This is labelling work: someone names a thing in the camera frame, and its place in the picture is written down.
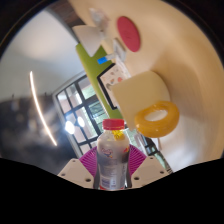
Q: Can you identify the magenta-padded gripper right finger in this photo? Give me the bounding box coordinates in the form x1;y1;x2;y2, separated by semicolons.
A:
125;144;168;190

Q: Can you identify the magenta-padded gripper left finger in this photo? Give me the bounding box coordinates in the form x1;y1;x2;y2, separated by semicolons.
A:
57;146;100;190

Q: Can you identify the clear red-capped drink bottle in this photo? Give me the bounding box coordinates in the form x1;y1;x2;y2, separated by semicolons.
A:
95;118;131;191

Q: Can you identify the yellow cup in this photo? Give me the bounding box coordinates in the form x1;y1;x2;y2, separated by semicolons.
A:
134;100;181;139

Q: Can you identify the black-framed window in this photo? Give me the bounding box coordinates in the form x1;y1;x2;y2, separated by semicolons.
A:
52;74;113;158

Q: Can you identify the long ceiling light strip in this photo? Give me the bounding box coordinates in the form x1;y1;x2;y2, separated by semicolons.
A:
28;70;59;147

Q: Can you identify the pale yellow box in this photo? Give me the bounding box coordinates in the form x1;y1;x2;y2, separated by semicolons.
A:
110;70;172;132

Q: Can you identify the black-framed illustrated card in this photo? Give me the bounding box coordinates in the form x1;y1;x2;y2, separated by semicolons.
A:
96;62;132;111

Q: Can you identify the green partition panel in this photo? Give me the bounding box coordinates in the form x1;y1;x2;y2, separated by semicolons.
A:
75;42;124;121

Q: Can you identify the white tube with blue cap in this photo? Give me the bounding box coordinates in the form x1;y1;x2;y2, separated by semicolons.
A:
97;37;128;66

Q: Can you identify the flat round red coaster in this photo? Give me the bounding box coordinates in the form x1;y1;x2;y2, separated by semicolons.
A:
116;15;142;54

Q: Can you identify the clear plastic wrapper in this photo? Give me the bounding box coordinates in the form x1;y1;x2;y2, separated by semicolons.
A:
88;7;110;32

